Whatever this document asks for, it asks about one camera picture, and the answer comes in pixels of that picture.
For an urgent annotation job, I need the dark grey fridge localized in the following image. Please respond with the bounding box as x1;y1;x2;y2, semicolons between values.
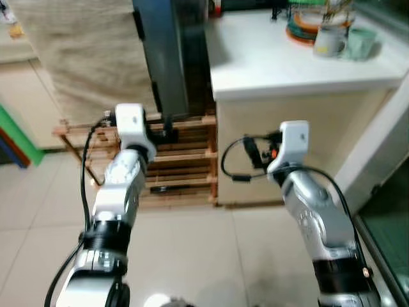
132;0;217;122

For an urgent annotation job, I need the wooden slatted rack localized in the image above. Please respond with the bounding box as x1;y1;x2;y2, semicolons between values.
53;110;219;209

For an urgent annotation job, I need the white kitchen counter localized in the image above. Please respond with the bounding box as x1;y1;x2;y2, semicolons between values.
204;8;409;212

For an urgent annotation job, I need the beige hanging cloth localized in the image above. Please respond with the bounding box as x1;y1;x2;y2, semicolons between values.
8;0;158;126

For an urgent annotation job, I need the grey mug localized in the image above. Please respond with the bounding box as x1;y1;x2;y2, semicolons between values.
313;24;348;59

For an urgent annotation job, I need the orange and green plate stack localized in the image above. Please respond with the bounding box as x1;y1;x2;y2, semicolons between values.
285;5;353;47

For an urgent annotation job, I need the green board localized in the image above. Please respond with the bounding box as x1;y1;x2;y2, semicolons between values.
0;102;45;169

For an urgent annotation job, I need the pale green mug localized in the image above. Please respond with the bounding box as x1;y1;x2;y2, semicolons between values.
345;26;379;62

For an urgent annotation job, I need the glass sliding door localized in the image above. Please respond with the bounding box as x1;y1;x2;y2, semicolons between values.
353;157;409;307

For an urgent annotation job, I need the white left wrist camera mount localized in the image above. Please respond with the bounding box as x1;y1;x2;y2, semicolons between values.
114;103;158;162

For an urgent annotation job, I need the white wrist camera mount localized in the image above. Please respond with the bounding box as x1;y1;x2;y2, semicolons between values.
266;120;311;175
114;103;158;162

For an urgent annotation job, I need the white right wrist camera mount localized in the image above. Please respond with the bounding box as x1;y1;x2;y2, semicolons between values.
266;120;311;175

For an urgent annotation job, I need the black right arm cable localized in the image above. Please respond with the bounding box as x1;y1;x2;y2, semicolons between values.
220;133;373;276

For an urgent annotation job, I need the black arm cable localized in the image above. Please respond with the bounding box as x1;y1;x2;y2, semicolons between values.
43;112;117;307
220;133;373;276

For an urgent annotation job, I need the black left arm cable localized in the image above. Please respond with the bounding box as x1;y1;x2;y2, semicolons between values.
43;112;117;307

